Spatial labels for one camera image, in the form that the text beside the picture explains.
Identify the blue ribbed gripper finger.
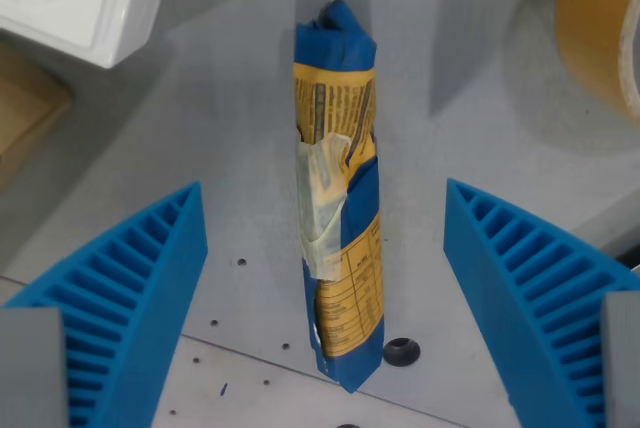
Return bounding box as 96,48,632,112
443,177,640,428
0,180,209,428

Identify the blue and yellow bag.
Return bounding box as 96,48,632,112
293,0,387,394

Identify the brown cardboard box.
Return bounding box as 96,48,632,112
0,41,74,190

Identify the tan packing tape roll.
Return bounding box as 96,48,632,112
555,0,640,125

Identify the white wall socket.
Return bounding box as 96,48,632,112
0,0,176,70

